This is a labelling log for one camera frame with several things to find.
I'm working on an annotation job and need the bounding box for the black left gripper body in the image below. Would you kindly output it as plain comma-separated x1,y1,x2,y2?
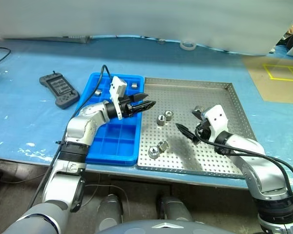
118,97,135,118

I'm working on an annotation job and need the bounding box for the white tape roll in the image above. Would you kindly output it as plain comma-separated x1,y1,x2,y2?
180,39,196,51

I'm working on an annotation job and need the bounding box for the thin black desk cable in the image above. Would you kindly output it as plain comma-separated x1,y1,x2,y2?
0,47,12,70

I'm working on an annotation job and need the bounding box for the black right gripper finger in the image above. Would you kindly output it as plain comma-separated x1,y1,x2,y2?
175,122,201,145
191,109,208,122

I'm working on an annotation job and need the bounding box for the blue plastic compartment tray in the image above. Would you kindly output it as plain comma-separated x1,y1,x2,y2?
74,72,145,167

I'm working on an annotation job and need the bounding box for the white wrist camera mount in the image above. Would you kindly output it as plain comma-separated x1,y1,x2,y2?
203,104,229,142
109,76,127,120

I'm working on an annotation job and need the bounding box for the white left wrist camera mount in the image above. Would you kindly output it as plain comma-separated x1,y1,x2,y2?
109,76,127,120

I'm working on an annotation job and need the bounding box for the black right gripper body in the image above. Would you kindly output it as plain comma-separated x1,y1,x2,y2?
195,118,213,144

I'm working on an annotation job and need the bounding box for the grey robot torso shell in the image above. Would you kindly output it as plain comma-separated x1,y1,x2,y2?
95,219,210,234

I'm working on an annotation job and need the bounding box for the brown cardboard mat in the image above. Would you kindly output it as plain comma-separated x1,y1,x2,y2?
242,55,293,105

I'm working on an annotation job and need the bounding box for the grey handheld remote controller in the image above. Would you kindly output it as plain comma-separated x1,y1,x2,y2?
39,70,80,110

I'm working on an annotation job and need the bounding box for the perforated metal tray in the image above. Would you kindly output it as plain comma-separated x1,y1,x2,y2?
136,77,257,180

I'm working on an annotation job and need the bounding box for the dark grey rounded shape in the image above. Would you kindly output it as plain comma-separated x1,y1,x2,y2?
97,194,124,232
157,195,195,223

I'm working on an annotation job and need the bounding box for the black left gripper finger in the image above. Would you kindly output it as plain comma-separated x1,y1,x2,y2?
126,93,149,104
131,99,157,115

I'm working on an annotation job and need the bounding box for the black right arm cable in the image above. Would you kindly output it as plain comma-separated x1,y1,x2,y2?
194,127,293,195

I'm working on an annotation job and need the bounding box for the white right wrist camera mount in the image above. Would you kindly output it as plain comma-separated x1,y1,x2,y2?
203,104,229,142

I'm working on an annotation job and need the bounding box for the thin grey wire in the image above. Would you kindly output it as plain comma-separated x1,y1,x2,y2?
84,184,131,215

